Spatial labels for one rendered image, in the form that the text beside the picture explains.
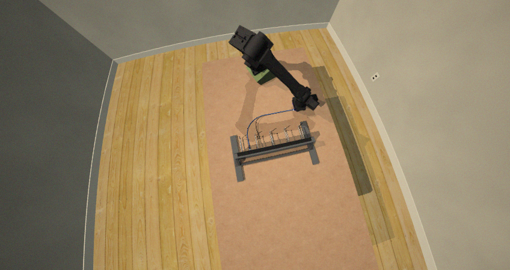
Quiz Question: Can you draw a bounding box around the grey patch panel rack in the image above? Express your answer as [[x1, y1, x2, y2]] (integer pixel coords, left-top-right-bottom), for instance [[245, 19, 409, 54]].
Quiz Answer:
[[230, 121, 319, 182]]

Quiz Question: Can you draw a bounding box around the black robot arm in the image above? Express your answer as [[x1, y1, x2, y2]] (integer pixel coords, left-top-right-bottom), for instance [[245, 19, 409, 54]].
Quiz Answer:
[[229, 25, 320, 111]]

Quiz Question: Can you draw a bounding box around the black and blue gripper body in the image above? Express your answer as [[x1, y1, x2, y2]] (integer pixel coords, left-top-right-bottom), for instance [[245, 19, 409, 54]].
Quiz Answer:
[[292, 97, 306, 112]]

